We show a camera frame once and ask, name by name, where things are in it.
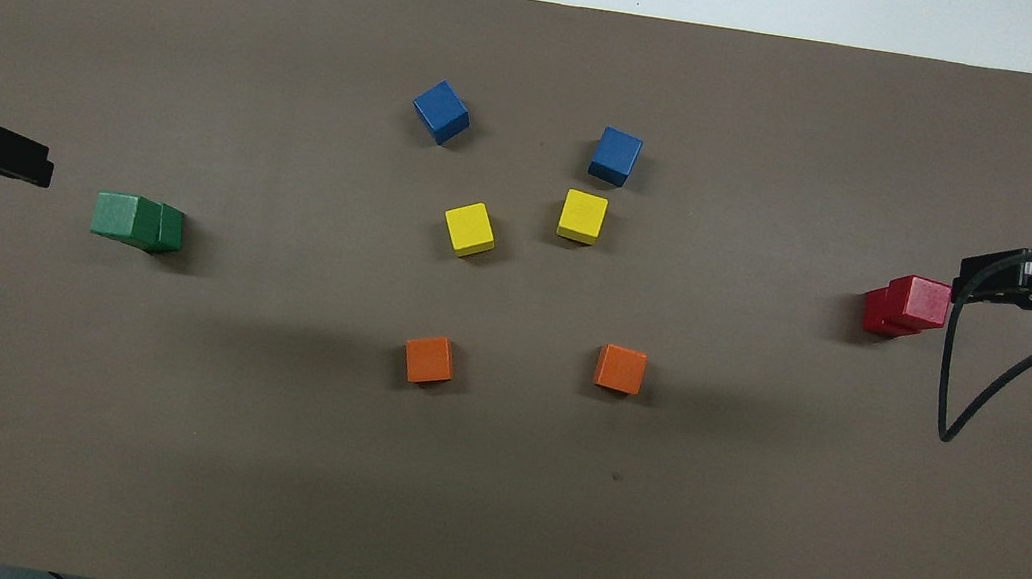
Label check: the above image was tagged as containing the red wooden cube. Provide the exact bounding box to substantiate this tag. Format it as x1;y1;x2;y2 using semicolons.
858;284;926;344
880;270;956;337

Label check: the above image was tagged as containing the green wooden cube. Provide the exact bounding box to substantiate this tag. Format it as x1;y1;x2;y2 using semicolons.
87;188;166;253
147;200;188;259

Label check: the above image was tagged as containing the orange wooden cube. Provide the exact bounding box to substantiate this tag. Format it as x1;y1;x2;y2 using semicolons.
400;331;460;390
592;342;650;398

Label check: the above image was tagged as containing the blue wooden cube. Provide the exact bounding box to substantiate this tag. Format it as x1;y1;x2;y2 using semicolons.
408;77;476;150
586;124;646;191

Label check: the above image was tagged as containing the yellow wooden cube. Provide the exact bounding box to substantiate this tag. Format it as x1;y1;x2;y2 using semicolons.
554;187;611;248
438;197;502;262

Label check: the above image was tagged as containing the brown table mat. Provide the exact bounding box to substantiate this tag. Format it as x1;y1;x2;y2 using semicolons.
0;0;1032;579

